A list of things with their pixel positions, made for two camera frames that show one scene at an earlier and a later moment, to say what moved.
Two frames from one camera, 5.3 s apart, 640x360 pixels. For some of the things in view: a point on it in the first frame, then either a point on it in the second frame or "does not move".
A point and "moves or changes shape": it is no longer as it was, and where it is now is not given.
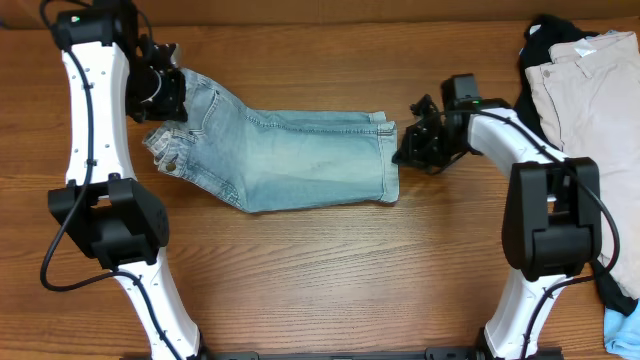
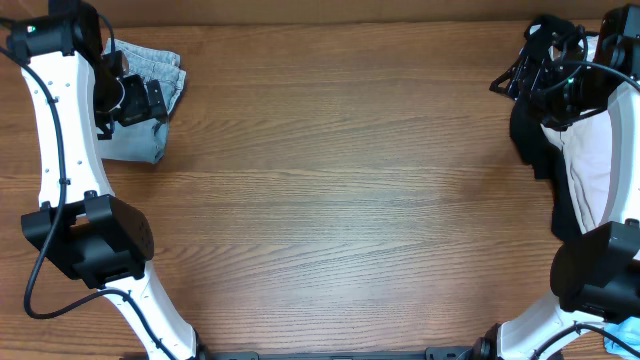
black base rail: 430,354 does not move
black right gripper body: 433,147 -> 559,105
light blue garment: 622,333 does not move
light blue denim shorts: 266,160 moves or changes shape
